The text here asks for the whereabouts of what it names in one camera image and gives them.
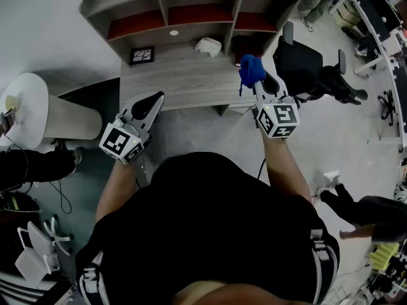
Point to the black framed picture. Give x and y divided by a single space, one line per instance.
142 55

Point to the black chair base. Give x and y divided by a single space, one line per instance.
388 106

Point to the black bag green trim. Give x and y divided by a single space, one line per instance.
19 205

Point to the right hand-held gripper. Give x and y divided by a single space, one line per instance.
280 119

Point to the grey wooden shelf unit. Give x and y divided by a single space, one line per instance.
197 27

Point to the person's right forearm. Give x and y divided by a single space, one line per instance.
283 167

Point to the yellow foam block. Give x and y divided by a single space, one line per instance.
383 256

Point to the black office chair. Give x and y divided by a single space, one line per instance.
299 65

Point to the grey wooden desk top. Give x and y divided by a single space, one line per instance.
190 78

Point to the blue cloth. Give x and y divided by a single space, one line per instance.
251 70

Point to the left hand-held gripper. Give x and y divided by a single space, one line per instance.
119 141

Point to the person's black shirt torso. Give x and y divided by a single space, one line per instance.
206 221

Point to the white office chair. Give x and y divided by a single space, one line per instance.
35 243

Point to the white metal rack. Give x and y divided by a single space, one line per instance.
384 284

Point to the white crumpled bag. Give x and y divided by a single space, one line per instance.
208 47

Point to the person's left forearm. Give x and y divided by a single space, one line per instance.
117 186

